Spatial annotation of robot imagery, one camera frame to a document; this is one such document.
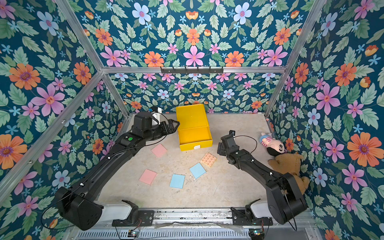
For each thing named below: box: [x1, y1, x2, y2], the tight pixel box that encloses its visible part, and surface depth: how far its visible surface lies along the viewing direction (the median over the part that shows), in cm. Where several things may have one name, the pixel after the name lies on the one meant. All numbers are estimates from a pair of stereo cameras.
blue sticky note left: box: [169, 173, 186, 189], surface depth 88 cm
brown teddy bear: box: [268, 153, 310, 195], surface depth 84 cm
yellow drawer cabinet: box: [175, 103, 213, 152], surface depth 90 cm
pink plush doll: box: [259, 132, 287, 154], surface depth 95 cm
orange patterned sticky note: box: [200, 152, 217, 167], surface depth 95 cm
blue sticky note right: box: [189, 162, 207, 179], surface depth 91 cm
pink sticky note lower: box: [138, 169, 157, 185], surface depth 90 cm
